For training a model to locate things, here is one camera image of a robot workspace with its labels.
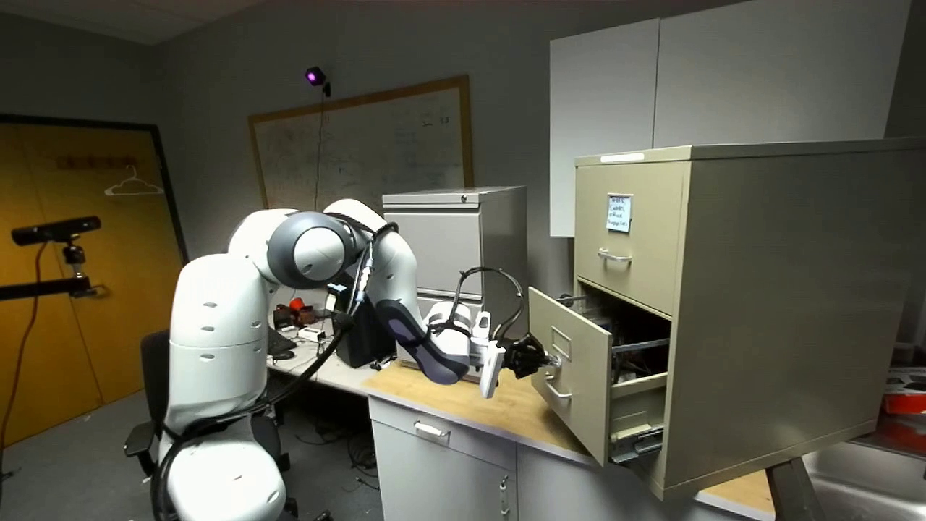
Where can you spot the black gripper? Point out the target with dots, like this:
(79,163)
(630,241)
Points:
(522,357)

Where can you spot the beige cabinet drawer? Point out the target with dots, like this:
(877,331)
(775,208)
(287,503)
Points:
(579,371)

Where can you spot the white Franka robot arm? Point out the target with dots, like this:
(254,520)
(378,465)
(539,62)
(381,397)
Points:
(222,348)

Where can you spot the beige drawer with label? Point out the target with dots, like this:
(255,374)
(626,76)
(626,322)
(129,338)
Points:
(631,241)

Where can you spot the grey lateral file cabinet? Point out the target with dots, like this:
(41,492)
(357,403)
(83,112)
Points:
(452,241)

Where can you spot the white paper drawer label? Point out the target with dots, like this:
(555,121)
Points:
(620,212)

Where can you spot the beige metal file cabinet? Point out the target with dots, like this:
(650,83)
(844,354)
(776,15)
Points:
(792,309)

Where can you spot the wooden top desk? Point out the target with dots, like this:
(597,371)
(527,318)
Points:
(465,437)

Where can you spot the wood-framed whiteboard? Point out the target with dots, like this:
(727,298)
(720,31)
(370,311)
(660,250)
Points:
(367,146)

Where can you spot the webcam with purple light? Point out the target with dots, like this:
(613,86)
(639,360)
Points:
(316,79)

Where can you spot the red and white container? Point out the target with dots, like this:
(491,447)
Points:
(906,415)

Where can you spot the black chair behind robot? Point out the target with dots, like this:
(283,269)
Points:
(155,387)

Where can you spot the yellow wooden door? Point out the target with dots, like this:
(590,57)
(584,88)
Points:
(89,292)

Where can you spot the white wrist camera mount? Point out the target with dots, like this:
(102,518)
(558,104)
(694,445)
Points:
(491,357)

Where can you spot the narrow white wall cabinet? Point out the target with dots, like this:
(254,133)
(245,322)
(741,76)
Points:
(603,127)

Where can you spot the wide white wall cabinet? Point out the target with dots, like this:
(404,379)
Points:
(770,75)

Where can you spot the black camera support arm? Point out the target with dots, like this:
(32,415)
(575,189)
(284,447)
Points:
(47,285)

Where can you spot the black camera bar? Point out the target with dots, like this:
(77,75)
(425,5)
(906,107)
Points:
(57,231)

